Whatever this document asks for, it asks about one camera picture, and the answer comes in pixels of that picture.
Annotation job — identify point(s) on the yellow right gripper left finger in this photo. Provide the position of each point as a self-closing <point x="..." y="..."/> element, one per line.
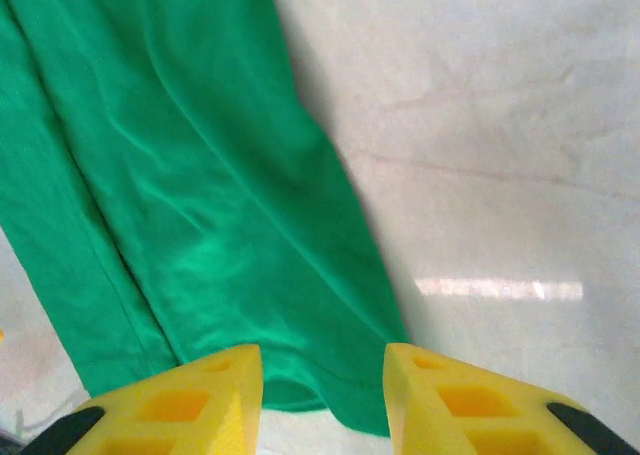
<point x="200" y="415"/>

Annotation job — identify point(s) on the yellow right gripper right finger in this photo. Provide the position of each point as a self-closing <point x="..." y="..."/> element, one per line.
<point x="475" y="415"/>

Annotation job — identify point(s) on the green t-shirt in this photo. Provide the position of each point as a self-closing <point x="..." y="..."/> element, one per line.
<point x="190" y="200"/>

